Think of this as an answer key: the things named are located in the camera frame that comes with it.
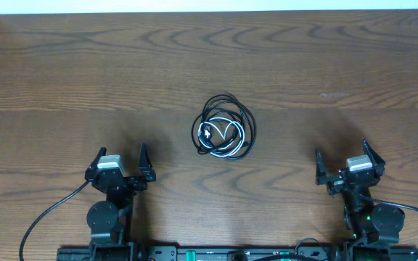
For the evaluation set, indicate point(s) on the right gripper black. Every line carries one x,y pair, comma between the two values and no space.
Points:
337,183

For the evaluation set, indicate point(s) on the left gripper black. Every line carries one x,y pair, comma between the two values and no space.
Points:
120,180

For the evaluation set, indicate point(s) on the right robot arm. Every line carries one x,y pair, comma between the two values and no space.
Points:
375,226

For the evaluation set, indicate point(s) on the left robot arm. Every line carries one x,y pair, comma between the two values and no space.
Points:
110,220

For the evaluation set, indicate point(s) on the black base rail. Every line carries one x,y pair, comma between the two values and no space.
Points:
171,253

